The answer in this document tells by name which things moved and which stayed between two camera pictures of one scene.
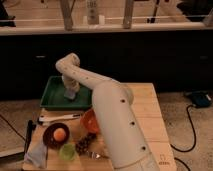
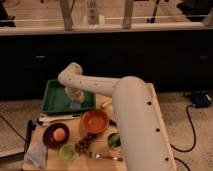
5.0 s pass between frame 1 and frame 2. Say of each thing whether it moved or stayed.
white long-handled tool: stayed
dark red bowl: stayed
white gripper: moved
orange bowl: stayed
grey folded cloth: stayed
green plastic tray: moved
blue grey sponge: moved
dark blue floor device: stayed
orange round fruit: stayed
